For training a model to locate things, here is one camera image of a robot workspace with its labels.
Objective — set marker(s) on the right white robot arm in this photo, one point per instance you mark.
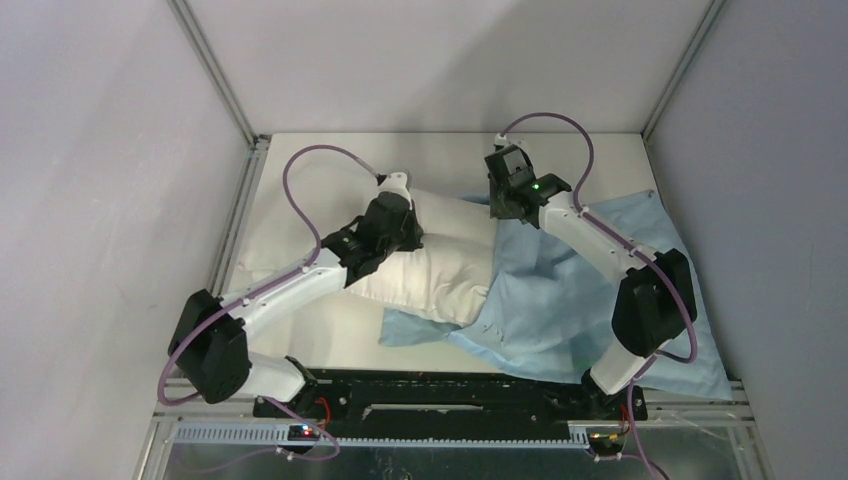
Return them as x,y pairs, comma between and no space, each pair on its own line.
655,300

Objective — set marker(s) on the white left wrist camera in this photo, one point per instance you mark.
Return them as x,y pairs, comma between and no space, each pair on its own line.
396,183

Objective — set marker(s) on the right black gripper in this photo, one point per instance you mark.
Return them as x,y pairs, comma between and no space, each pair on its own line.
496,210

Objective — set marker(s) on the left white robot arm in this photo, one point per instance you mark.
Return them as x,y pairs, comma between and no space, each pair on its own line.
211,341

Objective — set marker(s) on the aluminium frame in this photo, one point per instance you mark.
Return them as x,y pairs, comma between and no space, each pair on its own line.
689,437

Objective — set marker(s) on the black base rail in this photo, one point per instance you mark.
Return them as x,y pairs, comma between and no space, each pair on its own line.
445,406

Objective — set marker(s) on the white pillow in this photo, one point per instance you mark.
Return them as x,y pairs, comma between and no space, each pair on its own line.
445,281

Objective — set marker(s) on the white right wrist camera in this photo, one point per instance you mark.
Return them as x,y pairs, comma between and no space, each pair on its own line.
502,141

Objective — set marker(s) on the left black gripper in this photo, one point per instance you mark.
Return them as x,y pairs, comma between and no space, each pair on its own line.
416,233

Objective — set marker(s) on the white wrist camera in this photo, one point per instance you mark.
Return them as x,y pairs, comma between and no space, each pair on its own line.
396,183
502,141

